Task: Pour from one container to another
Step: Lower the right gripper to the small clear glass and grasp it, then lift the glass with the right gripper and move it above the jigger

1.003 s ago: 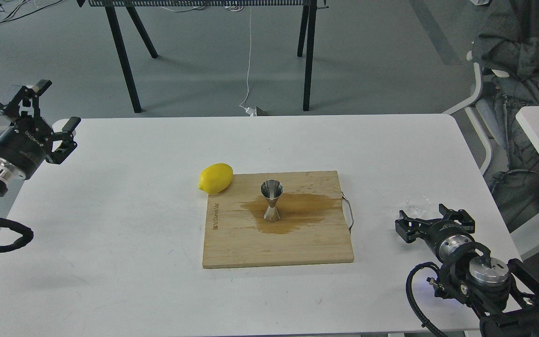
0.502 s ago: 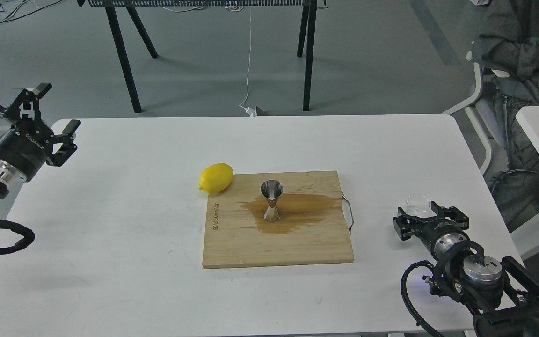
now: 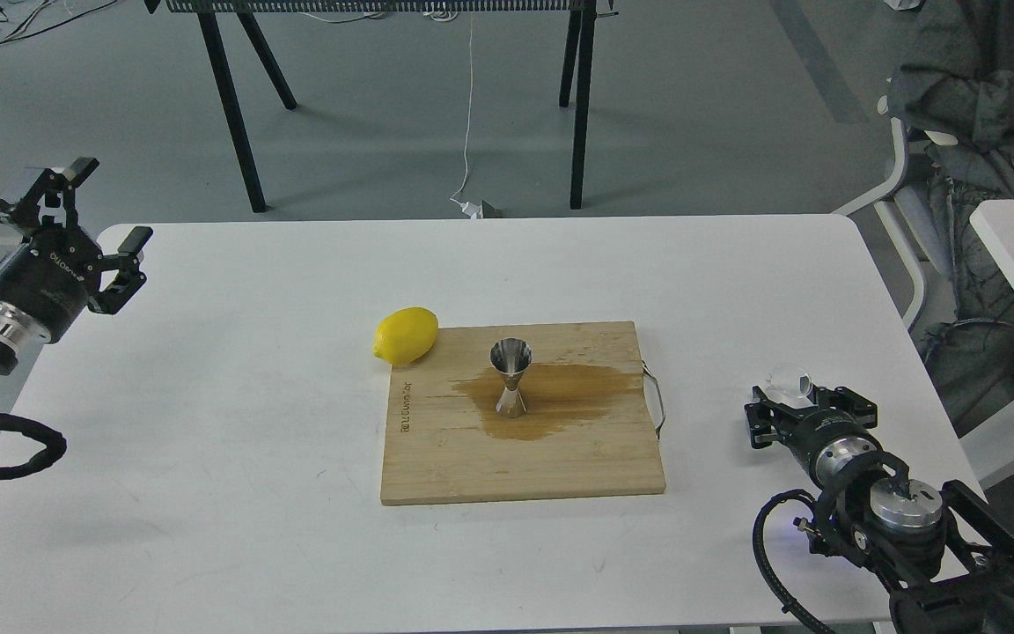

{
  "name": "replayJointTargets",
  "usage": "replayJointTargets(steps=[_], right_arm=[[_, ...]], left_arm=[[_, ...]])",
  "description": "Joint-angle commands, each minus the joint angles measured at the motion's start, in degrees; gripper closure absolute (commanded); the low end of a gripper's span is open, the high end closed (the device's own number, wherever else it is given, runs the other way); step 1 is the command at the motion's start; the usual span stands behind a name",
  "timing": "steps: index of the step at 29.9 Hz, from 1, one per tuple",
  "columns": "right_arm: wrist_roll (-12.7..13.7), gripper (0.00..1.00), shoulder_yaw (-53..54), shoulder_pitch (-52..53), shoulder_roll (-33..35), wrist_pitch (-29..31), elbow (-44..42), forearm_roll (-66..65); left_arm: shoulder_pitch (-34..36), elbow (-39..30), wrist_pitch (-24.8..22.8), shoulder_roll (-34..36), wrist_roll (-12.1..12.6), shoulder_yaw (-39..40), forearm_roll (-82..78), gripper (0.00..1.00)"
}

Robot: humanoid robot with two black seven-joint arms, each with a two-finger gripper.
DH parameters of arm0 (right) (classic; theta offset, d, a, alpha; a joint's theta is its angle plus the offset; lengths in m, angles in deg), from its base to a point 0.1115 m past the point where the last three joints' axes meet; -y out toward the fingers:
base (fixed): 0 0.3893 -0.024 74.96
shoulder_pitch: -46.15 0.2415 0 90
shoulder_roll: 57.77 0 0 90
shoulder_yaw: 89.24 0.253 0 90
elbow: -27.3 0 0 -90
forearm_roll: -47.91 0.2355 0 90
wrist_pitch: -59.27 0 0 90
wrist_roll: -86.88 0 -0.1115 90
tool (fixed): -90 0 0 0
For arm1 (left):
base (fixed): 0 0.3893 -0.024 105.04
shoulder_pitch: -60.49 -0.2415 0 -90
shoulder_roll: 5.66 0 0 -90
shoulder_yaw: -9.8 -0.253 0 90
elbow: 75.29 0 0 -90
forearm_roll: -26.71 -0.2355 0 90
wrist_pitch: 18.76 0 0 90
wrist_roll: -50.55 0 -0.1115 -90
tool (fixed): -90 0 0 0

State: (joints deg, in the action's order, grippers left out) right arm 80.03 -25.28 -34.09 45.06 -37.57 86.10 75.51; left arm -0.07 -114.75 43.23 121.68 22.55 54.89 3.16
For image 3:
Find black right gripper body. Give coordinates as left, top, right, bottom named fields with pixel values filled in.
left=783, top=405, right=882, bottom=485

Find metal board handle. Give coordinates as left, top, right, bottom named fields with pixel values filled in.
left=641, top=361, right=667, bottom=440

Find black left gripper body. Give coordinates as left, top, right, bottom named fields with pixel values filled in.
left=0, top=225, right=102, bottom=344

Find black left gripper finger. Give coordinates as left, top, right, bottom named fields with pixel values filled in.
left=0, top=157, right=100, bottom=232
left=87, top=227, right=154, bottom=314

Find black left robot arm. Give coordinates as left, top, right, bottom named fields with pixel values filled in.
left=0, top=157, right=152, bottom=481

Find steel double jigger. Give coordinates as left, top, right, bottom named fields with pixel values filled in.
left=489, top=337, right=533, bottom=418

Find black metal frame table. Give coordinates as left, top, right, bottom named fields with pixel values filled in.
left=145, top=1, right=617, bottom=214

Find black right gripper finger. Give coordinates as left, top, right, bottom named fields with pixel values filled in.
left=744, top=386, right=794, bottom=450
left=812, top=386, right=878, bottom=428

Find white office chair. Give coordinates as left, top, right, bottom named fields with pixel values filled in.
left=831, top=77, right=1014, bottom=490

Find wooden cutting board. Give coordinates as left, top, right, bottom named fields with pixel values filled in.
left=379, top=321, right=665, bottom=506

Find white hanging cable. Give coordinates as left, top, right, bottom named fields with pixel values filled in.
left=449, top=11, right=492, bottom=219

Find yellow lemon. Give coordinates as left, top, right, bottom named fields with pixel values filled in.
left=371, top=306, right=439, bottom=366

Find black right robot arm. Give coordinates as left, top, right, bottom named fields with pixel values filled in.
left=745, top=386, right=1014, bottom=633

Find person in grey clothes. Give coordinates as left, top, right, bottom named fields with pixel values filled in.
left=886, top=1, right=1014, bottom=436

